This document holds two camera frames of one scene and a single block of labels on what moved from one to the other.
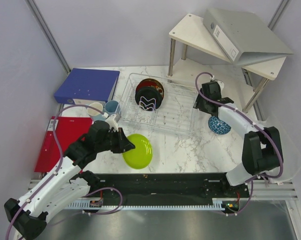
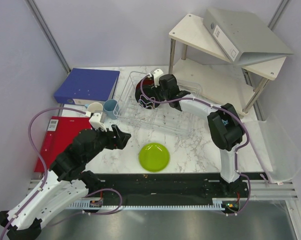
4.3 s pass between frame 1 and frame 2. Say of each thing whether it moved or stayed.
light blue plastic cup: stayed
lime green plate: moved
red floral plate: stayed
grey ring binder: stayed
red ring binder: stayed
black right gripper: moved
